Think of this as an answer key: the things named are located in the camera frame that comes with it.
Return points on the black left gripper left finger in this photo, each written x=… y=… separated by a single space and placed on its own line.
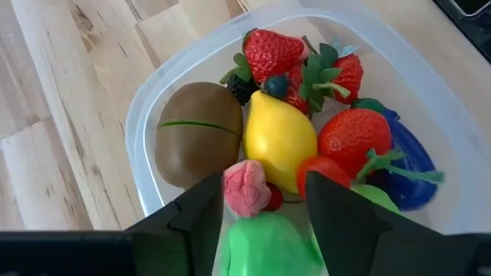
x=180 y=245

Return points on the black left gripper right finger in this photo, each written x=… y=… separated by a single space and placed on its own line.
x=364 y=249

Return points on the pale green toy lettuce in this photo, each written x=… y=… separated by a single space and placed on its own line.
x=374 y=193

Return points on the small pink toy vegetable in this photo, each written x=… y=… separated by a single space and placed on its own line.
x=245 y=188

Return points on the bright green toy pepper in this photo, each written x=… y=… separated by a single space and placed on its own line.
x=268 y=245

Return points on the red toy cherry tomato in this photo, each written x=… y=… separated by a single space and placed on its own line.
x=322 y=170
x=275 y=197

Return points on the brown toy kiwi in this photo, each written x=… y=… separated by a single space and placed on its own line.
x=195 y=145

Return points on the purple toy eggplant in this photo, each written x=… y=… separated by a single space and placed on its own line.
x=410 y=149

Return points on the large red toy strawberry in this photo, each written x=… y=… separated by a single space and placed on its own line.
x=351 y=138

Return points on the yellow toy lemon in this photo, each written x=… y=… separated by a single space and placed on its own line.
x=280 y=138

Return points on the dark toy blackberry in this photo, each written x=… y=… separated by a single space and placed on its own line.
x=241 y=90

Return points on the small red toy strawberry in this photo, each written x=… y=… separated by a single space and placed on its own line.
x=272 y=51
x=295 y=96
x=351 y=76

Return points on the clear plastic tupperware container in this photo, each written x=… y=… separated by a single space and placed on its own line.
x=422 y=84

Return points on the dark blue toy blueberry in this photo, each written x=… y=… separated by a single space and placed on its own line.
x=276 y=86

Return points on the black aluminium table frame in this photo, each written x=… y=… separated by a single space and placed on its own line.
x=475 y=34

